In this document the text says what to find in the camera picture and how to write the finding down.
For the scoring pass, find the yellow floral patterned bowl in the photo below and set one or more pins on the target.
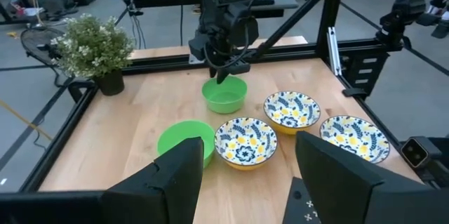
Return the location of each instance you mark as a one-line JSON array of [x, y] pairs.
[[245, 141], [292, 110], [354, 136]]

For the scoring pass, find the silver aluminium bar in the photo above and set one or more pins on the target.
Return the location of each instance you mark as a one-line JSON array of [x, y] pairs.
[[334, 52]]

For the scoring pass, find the black depth camera box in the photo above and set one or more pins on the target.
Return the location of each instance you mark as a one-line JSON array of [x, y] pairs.
[[415, 152]]

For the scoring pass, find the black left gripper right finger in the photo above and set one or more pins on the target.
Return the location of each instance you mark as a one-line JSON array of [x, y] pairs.
[[333, 185]]

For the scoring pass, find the potted white-flowered plant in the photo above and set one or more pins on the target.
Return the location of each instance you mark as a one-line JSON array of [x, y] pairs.
[[93, 46]]

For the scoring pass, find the black floor fan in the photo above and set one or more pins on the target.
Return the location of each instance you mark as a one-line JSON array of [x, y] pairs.
[[36, 43]]

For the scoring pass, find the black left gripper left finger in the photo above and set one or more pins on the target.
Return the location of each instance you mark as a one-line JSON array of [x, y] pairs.
[[175, 189]]

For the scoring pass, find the green plastic bowl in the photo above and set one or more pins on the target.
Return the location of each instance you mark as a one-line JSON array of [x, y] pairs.
[[224, 99], [175, 132]]

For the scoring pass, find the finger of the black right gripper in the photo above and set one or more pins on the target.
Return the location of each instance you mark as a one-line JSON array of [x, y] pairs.
[[221, 76], [212, 72]]

